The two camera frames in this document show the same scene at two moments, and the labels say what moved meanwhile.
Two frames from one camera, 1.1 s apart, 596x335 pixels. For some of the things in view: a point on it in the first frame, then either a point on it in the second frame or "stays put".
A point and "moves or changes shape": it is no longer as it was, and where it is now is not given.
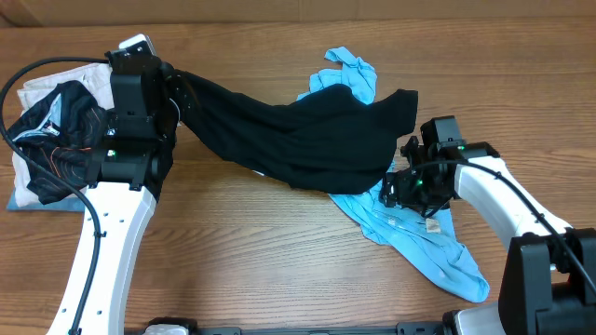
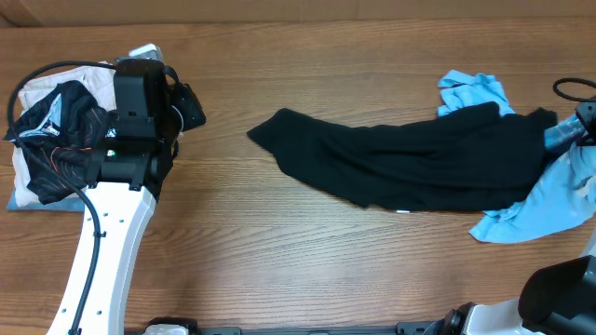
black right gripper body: (421, 192) -> (587, 113)
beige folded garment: (97, 78) stays put
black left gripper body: (171, 118) -> (185, 110)
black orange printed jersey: (68, 134) stays put
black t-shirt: (342, 140) moves or changes shape
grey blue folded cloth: (72, 205) stays put
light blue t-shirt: (435, 244) -> (564, 196)
